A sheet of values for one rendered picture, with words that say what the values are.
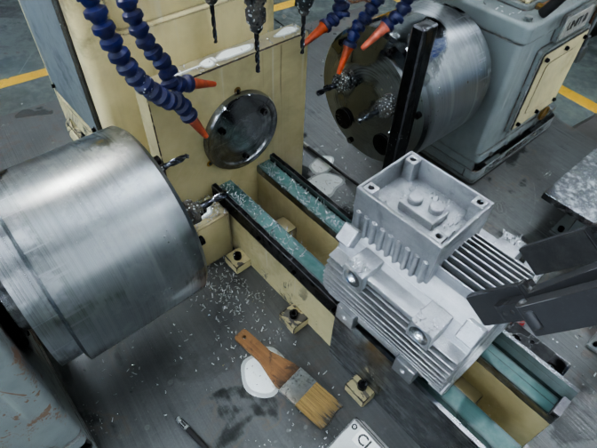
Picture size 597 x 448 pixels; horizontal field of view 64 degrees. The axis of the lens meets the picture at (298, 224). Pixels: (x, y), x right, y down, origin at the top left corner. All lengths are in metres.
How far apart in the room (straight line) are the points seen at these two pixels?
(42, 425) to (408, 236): 0.47
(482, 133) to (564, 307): 0.73
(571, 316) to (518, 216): 0.76
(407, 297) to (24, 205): 0.42
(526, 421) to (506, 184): 0.57
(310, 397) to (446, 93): 0.53
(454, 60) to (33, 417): 0.77
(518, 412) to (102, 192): 0.61
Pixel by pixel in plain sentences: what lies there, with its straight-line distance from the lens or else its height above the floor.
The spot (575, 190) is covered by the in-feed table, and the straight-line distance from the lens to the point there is 1.03.
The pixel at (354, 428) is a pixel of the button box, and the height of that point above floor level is 1.08.
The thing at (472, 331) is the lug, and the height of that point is 1.09.
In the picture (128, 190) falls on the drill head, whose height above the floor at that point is 1.15.
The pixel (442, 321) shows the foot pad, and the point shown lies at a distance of 0.55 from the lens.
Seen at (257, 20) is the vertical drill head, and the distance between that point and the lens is 0.61.
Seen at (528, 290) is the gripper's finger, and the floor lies 1.24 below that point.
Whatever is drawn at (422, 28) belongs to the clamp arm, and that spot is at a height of 1.25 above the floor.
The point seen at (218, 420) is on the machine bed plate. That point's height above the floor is 0.80.
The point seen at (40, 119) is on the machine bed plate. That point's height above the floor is 0.80.
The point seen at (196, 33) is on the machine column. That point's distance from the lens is 0.87.
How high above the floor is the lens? 1.53
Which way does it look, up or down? 49 degrees down
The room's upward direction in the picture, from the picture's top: 3 degrees clockwise
